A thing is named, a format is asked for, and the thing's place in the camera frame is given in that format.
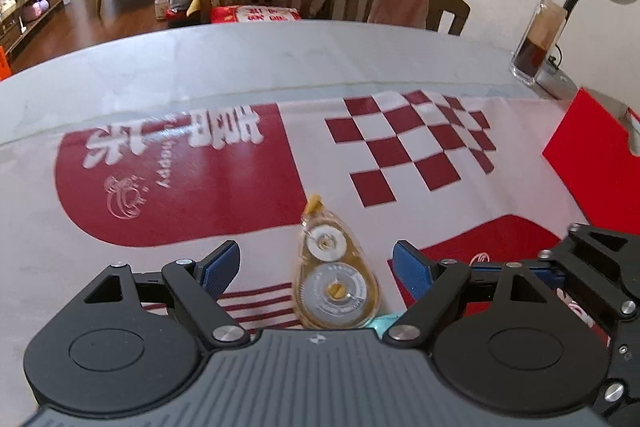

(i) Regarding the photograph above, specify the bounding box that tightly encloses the red printed seat cushion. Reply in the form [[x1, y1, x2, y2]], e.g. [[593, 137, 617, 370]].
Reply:
[[210, 4, 303, 25]]

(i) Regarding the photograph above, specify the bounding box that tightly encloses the small teal plastic item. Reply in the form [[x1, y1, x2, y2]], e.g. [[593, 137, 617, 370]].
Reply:
[[367, 314, 401, 340]]

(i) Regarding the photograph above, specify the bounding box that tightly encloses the clear correction tape dispenser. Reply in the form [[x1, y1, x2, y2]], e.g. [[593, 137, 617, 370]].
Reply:
[[291, 194, 381, 330]]

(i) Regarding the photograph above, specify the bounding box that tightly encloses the red cardboard box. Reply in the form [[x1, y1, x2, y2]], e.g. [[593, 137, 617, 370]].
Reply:
[[542, 88, 640, 238]]

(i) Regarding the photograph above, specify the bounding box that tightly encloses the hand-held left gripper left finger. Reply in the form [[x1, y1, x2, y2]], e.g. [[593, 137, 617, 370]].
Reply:
[[75, 240, 251, 350]]

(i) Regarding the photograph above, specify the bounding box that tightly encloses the glass jar with dark liquid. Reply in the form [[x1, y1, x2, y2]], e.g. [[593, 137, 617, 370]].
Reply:
[[509, 0, 568, 86]]

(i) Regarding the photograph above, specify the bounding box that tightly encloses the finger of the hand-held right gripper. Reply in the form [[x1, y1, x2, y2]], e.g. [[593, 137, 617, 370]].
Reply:
[[470, 223, 640, 323]]

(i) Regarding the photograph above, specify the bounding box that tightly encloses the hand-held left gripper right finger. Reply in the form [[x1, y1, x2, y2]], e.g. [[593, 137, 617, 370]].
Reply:
[[382, 240, 561, 350]]

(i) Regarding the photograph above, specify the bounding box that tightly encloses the wooden tv cabinet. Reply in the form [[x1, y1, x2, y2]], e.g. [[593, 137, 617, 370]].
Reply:
[[0, 0, 67, 62]]

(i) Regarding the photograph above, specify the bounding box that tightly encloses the pink small bag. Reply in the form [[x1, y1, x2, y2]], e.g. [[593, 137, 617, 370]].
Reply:
[[19, 0, 51, 22]]

